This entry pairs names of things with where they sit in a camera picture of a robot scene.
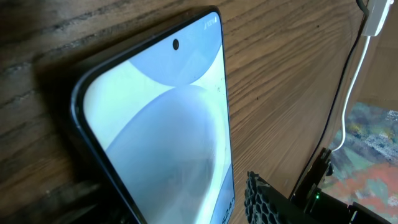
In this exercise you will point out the smartphone with teal screen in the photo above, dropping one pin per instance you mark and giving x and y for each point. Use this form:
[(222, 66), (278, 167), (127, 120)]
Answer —
[(154, 116)]

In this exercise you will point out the colourful painted backdrop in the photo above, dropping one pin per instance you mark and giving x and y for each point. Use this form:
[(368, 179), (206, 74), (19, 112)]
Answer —
[(365, 168)]

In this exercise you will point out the white power strip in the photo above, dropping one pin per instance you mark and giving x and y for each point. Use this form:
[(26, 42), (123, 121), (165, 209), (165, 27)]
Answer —
[(378, 11)]

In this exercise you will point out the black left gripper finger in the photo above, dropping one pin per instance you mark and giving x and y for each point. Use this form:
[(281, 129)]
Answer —
[(264, 204)]

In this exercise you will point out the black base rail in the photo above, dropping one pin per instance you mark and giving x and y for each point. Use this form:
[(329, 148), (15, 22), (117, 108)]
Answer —
[(303, 194)]

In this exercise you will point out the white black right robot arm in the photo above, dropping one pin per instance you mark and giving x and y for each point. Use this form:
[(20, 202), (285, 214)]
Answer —
[(327, 209)]

